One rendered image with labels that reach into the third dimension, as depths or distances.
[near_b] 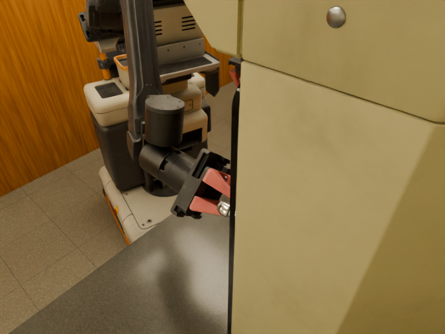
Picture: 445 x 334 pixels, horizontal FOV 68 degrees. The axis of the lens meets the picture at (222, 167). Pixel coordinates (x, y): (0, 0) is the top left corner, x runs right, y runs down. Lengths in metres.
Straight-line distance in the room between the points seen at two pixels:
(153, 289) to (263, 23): 0.53
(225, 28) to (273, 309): 0.26
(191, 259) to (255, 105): 0.49
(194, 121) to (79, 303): 0.88
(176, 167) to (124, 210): 1.27
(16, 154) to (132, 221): 1.05
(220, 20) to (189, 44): 1.02
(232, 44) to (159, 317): 0.50
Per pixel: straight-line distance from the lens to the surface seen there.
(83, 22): 1.17
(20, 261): 2.10
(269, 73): 0.20
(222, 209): 0.39
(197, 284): 0.64
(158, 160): 0.50
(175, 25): 1.22
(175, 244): 0.70
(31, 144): 2.46
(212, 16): 0.22
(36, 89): 2.35
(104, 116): 1.54
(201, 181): 0.45
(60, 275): 1.95
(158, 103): 0.49
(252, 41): 0.20
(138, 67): 0.59
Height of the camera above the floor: 1.49
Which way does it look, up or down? 39 degrees down
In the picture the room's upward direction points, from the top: straight up
